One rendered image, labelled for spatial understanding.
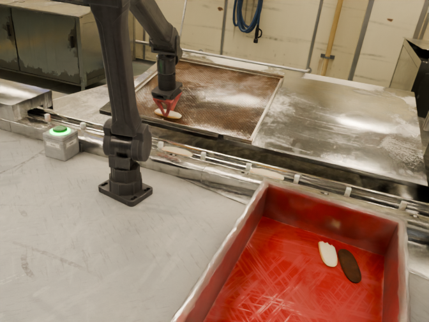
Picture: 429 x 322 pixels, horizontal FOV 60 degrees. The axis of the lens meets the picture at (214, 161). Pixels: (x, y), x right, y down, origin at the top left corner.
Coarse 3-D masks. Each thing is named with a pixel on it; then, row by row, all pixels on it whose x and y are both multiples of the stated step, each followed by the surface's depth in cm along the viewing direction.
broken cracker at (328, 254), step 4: (320, 244) 85; (324, 244) 85; (328, 244) 85; (320, 248) 84; (324, 248) 84; (328, 248) 84; (332, 248) 84; (320, 252) 83; (324, 252) 82; (328, 252) 82; (332, 252) 82; (320, 256) 82; (324, 256) 81; (328, 256) 81; (332, 256) 81; (336, 256) 82; (324, 260) 81; (328, 260) 80; (332, 260) 80; (336, 260) 81; (328, 264) 80; (332, 264) 80
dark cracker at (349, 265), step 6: (342, 252) 83; (348, 252) 83; (342, 258) 81; (348, 258) 81; (354, 258) 82; (342, 264) 80; (348, 264) 79; (354, 264) 80; (348, 270) 78; (354, 270) 78; (348, 276) 77; (354, 276) 77; (360, 276) 77
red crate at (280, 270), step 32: (288, 224) 91; (256, 256) 80; (288, 256) 81; (224, 288) 72; (256, 288) 73; (288, 288) 73; (320, 288) 74; (352, 288) 75; (224, 320) 65; (256, 320) 66; (288, 320) 67; (320, 320) 67; (352, 320) 68
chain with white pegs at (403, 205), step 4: (48, 116) 124; (48, 120) 125; (80, 124) 121; (84, 124) 121; (80, 128) 122; (84, 128) 122; (160, 144) 114; (160, 148) 114; (204, 152) 111; (200, 156) 111; (204, 156) 110; (248, 164) 107; (248, 168) 107; (296, 176) 103; (296, 180) 104; (348, 188) 100; (348, 192) 100; (348, 196) 101; (400, 204) 98; (404, 204) 97; (400, 208) 97; (404, 208) 97
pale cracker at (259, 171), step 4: (256, 172) 106; (260, 172) 106; (264, 172) 106; (268, 172) 106; (272, 172) 106; (276, 172) 107; (268, 176) 105; (272, 176) 105; (276, 176) 105; (280, 176) 105
